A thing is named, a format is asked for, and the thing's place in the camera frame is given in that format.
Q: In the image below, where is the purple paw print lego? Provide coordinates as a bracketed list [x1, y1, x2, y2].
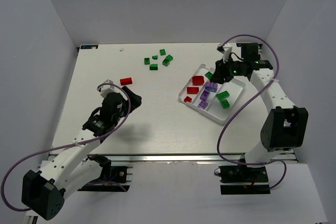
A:
[205, 81, 218, 93]

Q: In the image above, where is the green long lego brick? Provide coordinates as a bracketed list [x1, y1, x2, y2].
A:
[204, 71, 213, 80]

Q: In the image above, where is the green long lego plate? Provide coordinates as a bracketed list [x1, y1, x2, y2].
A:
[216, 91, 230, 101]

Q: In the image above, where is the red long lego brick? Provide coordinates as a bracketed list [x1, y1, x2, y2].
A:
[120, 77, 133, 86]

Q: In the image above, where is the small purple lego brick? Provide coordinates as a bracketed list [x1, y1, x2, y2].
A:
[200, 90, 210, 101]

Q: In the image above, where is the red rounded lego brick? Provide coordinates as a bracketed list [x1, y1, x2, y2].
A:
[192, 76, 205, 86]

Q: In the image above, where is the purple square lego brick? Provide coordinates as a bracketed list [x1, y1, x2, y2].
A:
[197, 100, 208, 110]

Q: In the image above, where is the small red lego brick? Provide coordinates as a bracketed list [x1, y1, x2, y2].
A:
[184, 96, 193, 103]

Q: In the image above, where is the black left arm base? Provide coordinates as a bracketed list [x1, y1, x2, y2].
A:
[77, 154, 133, 193]

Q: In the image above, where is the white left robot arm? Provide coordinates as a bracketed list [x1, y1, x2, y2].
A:
[22, 86, 142, 220]

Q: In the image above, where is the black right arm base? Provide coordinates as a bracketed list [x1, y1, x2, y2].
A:
[214, 163, 270, 195]

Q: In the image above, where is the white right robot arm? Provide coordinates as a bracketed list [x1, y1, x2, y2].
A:
[211, 42, 309, 167]

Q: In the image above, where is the white three-compartment tray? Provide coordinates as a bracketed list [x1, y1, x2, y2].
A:
[178, 78, 245, 125]

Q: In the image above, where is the green square lego brick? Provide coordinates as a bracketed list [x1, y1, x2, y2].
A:
[162, 55, 173, 67]

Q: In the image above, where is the green small lego brick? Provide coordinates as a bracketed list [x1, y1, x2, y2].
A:
[159, 49, 166, 56]

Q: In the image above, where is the blue left corner label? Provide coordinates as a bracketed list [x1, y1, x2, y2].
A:
[80, 45, 98, 50]

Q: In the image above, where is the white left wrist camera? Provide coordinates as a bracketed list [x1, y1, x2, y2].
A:
[97, 79, 115, 99]

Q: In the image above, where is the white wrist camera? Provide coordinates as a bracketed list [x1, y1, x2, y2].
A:
[216, 43, 232, 63]
[97, 79, 115, 99]

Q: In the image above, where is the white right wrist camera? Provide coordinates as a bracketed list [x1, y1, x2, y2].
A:
[216, 43, 232, 63]

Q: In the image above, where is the aluminium table rail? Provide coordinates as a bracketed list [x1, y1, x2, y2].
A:
[47, 153, 299, 164]

